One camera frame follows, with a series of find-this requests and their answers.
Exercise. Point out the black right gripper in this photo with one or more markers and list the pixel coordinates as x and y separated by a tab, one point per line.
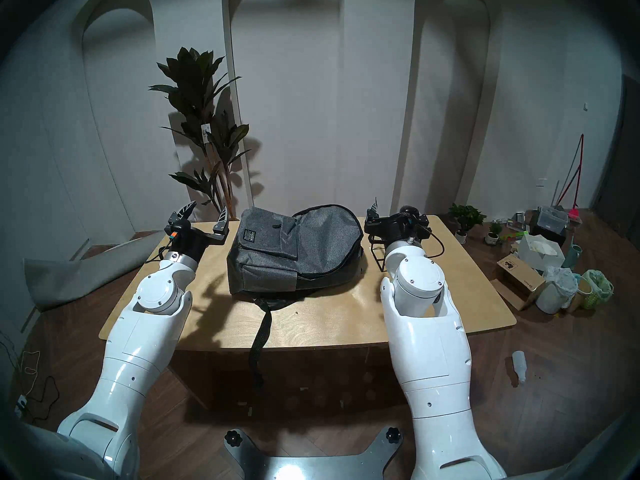
400	229

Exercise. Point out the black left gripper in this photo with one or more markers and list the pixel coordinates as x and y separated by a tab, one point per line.
192	239

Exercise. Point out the grey backpack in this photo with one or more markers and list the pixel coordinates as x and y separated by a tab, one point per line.
300	249

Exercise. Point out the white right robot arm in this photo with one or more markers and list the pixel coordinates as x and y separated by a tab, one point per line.
430	344

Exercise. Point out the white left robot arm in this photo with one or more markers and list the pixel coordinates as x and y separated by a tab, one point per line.
145	324

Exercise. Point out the green mesh bag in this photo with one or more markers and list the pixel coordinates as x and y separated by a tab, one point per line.
597	286

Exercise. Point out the bushy small potted plant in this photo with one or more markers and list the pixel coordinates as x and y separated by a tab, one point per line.
466	216

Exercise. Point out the tiny potted plant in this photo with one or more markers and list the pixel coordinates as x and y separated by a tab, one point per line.
494	234

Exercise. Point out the tall leafy potted plant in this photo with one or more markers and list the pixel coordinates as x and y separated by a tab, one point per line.
192	79

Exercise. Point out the green yellow toy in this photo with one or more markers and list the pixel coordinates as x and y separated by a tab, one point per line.
515	235

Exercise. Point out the brown cardboard box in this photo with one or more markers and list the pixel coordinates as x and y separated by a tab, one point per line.
520	279

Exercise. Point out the black box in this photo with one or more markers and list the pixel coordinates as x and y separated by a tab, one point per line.
537	226

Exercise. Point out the open white box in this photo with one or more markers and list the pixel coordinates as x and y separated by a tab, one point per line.
540	254

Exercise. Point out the clear plastic storage bin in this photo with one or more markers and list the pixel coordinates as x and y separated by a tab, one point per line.
552	219

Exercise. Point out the white bagged trash bin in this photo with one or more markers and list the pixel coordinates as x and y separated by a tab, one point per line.
557	289

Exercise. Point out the teal cylinder cup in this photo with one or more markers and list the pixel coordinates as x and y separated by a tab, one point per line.
574	256

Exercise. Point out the white plastic bottle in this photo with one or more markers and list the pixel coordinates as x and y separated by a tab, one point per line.
520	366

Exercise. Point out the black base knob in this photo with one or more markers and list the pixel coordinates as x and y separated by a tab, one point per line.
394	435
232	438

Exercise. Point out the dark door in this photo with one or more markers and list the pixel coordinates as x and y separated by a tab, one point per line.
620	174

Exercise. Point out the white power strip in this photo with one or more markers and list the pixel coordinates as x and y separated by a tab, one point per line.
20	406

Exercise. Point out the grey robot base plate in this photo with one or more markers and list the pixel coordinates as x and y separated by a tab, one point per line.
310	469

